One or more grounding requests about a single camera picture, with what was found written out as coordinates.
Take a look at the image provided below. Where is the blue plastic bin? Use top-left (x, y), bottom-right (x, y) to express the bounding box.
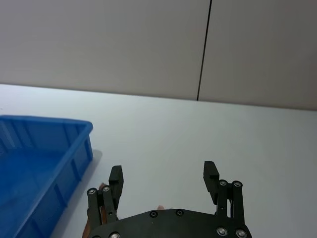
top-left (0, 115), bottom-right (94, 238)

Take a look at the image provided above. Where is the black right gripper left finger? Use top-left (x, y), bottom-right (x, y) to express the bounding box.
top-left (86, 165), bottom-right (125, 230)

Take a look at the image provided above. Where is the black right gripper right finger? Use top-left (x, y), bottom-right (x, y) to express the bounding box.
top-left (203, 161), bottom-right (246, 224)

